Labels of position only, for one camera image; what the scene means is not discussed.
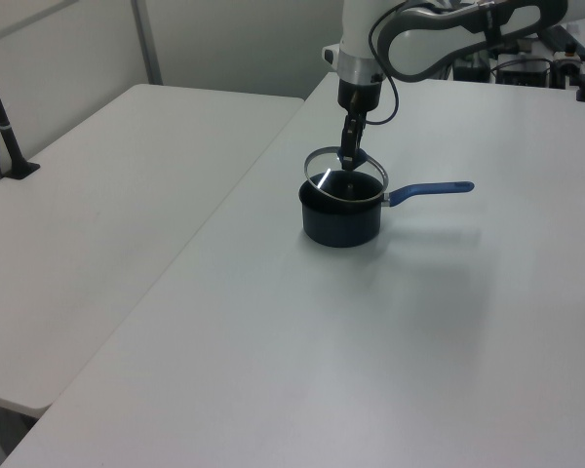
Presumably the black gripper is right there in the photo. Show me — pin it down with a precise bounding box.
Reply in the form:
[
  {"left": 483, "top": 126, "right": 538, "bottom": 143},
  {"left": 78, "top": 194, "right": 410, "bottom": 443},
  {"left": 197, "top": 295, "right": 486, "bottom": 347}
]
[{"left": 337, "top": 79, "right": 382, "bottom": 172}]

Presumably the glass lid with blue knob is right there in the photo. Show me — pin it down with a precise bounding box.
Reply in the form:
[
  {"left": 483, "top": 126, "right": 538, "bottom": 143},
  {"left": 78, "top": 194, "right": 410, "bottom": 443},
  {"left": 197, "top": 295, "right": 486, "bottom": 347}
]
[{"left": 303, "top": 145, "right": 389, "bottom": 203}]

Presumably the black electronics equipment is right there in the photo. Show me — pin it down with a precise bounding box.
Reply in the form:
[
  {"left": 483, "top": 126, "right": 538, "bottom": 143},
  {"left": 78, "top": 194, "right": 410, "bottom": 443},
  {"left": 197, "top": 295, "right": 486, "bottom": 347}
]
[{"left": 450, "top": 23, "right": 585, "bottom": 91}]

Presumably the white side table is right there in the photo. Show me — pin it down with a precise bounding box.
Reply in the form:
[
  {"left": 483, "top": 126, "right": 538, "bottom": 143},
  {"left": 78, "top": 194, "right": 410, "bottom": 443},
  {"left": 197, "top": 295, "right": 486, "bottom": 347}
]
[{"left": 0, "top": 83, "right": 307, "bottom": 411}]

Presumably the black cable on robot arm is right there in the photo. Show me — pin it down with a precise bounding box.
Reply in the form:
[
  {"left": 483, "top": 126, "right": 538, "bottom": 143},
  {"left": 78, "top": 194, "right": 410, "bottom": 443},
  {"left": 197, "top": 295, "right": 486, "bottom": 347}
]
[{"left": 368, "top": 0, "right": 423, "bottom": 124}]

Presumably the dark saucepan with blue handle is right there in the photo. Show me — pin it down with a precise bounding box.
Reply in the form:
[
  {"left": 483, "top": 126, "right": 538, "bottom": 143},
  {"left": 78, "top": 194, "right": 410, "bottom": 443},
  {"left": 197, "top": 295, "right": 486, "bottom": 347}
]
[{"left": 297, "top": 171, "right": 476, "bottom": 250}]

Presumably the grey partition post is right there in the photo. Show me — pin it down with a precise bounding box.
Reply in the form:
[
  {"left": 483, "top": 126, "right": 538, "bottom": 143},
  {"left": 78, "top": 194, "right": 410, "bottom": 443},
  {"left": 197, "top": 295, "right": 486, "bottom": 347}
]
[{"left": 130, "top": 0, "right": 165, "bottom": 86}]

